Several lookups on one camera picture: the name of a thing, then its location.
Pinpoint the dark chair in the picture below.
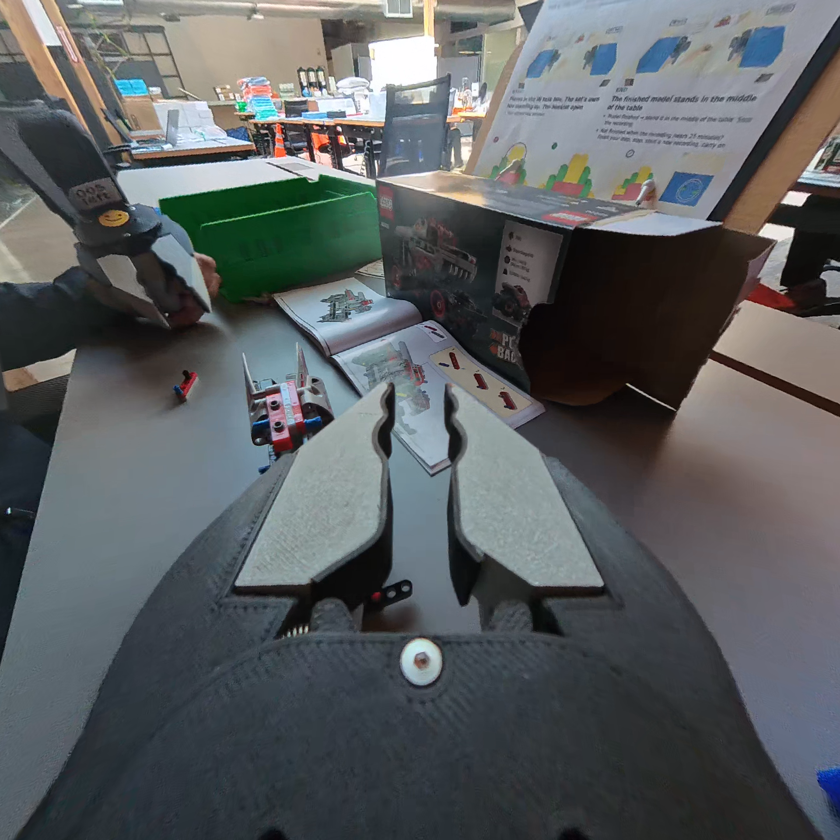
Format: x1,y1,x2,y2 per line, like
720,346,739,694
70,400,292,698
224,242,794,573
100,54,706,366
781,193,840,317

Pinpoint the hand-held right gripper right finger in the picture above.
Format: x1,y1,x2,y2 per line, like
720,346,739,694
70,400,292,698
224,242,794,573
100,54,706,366
444,382,606,608

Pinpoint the printed instruction poster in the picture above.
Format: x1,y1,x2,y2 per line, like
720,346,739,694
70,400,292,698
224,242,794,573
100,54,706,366
474,0,840,221

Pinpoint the metal air duct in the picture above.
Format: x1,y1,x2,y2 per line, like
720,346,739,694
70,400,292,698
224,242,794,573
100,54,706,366
125,0,526,22

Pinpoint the white board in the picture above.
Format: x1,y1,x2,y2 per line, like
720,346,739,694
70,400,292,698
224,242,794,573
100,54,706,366
367,39,438,94

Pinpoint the person's left forearm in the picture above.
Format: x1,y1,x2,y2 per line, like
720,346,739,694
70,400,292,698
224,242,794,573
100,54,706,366
0,264,165,373

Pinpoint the black office chair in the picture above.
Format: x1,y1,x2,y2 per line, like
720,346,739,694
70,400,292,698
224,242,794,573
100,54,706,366
381,74,455,178

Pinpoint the grey table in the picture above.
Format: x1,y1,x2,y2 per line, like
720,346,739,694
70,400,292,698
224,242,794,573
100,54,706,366
117,156,376,199

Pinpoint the dark lego set box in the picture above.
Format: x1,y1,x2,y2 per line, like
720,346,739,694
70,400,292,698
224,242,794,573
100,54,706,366
375,172,777,411

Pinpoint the stack of white boxes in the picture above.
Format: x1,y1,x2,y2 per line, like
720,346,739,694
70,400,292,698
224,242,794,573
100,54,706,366
154,98,219,130

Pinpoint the long wooden table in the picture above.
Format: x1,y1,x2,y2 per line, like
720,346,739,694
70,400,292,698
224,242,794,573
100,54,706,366
249,110,488,161

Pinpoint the green plastic bin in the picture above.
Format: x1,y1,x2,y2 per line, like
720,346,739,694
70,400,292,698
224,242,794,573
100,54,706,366
159,174,385,304

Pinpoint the person's left hand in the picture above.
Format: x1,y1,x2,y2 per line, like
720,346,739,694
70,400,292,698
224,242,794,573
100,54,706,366
161,251,223,330

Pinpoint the open instruction booklet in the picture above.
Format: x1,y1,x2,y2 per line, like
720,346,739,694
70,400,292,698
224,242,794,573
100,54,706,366
272,277,546,476

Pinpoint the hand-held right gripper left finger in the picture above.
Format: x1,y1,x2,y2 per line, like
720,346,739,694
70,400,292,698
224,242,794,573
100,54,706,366
233,382,396,608

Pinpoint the partly built lego model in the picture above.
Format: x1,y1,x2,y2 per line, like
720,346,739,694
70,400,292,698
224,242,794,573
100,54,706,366
243,341,336,475

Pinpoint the stack of colourful packets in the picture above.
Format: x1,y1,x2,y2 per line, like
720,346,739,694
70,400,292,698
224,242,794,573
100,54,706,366
236,77,281,120

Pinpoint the printed instruction board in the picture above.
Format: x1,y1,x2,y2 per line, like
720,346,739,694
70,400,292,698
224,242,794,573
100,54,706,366
462,0,840,236

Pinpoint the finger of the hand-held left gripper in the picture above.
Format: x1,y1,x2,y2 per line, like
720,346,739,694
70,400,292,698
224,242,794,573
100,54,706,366
94,251,173,330
134,231,214,315

